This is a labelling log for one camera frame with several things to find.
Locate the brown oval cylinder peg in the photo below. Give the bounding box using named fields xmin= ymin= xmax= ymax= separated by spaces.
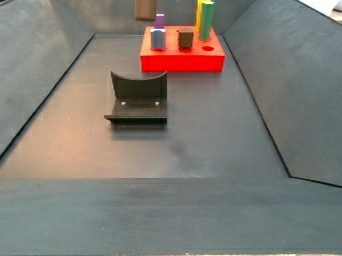
xmin=135 ymin=0 xmax=158 ymax=20

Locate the red peg board base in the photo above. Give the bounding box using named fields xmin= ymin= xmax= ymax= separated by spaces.
xmin=140 ymin=26 xmax=226 ymax=72

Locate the brown square peg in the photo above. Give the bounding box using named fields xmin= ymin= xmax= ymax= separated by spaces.
xmin=178 ymin=29 xmax=194 ymax=50

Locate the blue notched peg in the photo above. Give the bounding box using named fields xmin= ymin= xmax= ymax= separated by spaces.
xmin=151 ymin=29 xmax=166 ymax=50

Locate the purple square peg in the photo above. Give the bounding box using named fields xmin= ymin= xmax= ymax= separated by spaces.
xmin=154 ymin=13 xmax=166 ymax=29

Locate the yellow tall peg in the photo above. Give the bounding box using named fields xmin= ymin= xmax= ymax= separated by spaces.
xmin=195 ymin=0 xmax=211 ymax=32

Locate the black curved fixture bracket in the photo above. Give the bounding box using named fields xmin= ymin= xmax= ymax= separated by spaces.
xmin=104 ymin=72 xmax=168 ymax=123

